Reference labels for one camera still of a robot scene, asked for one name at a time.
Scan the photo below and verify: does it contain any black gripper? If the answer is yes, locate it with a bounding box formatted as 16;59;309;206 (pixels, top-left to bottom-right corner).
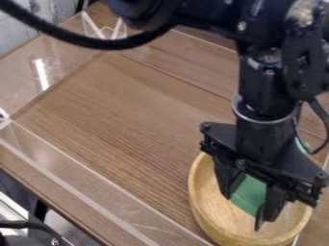
201;102;329;232

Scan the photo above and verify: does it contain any green rectangular block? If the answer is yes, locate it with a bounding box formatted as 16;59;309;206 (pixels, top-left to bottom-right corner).
230;173;268;217

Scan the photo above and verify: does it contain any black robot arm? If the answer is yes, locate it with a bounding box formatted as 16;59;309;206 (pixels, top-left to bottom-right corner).
109;0;329;225

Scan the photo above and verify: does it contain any brown wooden bowl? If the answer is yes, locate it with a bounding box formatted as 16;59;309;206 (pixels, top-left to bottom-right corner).
188;153;313;246

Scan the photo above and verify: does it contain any black table leg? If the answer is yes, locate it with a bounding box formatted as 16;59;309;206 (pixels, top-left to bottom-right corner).
31;199;50;222

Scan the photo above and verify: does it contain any clear acrylic front wall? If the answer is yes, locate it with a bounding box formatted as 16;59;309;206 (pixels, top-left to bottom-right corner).
0;119;213;246

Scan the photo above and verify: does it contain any black cable bottom left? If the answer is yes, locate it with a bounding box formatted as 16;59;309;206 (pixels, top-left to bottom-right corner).
0;220;66;246

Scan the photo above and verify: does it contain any clear acrylic corner bracket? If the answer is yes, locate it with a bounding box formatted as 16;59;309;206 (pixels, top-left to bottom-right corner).
82;12;127;40

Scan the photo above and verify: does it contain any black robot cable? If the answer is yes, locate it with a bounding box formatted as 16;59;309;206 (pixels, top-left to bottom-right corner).
0;0;178;51

